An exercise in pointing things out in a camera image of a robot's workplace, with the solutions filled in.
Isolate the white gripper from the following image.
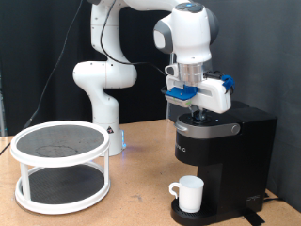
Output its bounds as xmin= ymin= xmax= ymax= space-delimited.
xmin=165 ymin=74 xmax=233 ymax=122

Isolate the black Keurig coffee machine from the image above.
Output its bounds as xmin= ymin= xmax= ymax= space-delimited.
xmin=169 ymin=100 xmax=278 ymax=226

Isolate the white plastic mug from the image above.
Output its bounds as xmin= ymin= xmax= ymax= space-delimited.
xmin=168 ymin=174 xmax=205 ymax=214

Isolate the grey partition panel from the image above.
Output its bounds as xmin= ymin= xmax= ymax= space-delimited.
xmin=169 ymin=0 xmax=301 ymax=213

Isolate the white two-tier turntable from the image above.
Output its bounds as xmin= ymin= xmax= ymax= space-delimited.
xmin=9 ymin=120 xmax=111 ymax=216

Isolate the black curtain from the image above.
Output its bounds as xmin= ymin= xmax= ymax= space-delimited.
xmin=0 ymin=0 xmax=174 ymax=137

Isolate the wrist camera on blue mount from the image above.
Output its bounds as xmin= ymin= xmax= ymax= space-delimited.
xmin=165 ymin=84 xmax=199 ymax=109

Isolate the blue cable clip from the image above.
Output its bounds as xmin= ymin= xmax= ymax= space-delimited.
xmin=220 ymin=74 xmax=236 ymax=94

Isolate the black power cord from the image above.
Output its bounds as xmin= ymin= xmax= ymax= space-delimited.
xmin=262 ymin=191 xmax=286 ymax=202

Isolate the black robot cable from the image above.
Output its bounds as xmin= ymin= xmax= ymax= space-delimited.
xmin=0 ymin=0 xmax=168 ymax=156

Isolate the metal frame post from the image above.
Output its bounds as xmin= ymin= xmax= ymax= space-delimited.
xmin=0 ymin=70 xmax=8 ymax=137

